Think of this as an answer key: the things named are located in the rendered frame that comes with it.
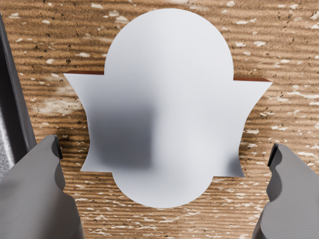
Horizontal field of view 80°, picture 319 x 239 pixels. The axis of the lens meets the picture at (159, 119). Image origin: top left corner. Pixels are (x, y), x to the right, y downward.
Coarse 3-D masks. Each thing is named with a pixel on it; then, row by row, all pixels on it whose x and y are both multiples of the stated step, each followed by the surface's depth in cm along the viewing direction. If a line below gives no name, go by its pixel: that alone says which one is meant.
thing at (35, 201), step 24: (48, 144) 10; (24, 168) 8; (48, 168) 9; (0, 192) 7; (24, 192) 7; (48, 192) 7; (0, 216) 6; (24, 216) 7; (48, 216) 7; (72, 216) 7
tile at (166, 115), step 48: (144, 48) 10; (192, 48) 10; (96, 96) 11; (144, 96) 11; (192, 96) 11; (240, 96) 11; (96, 144) 13; (144, 144) 13; (192, 144) 13; (144, 192) 15; (192, 192) 14
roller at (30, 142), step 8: (0, 16) 12; (0, 24) 12; (0, 32) 13; (8, 40) 13; (8, 48) 13; (8, 56) 13; (8, 64) 14; (16, 72) 14; (16, 80) 14; (16, 88) 14; (16, 96) 15; (16, 104) 15; (24, 104) 15; (24, 112) 15; (24, 120) 15; (24, 128) 16; (32, 128) 15; (24, 136) 16; (32, 136) 16; (32, 144) 16
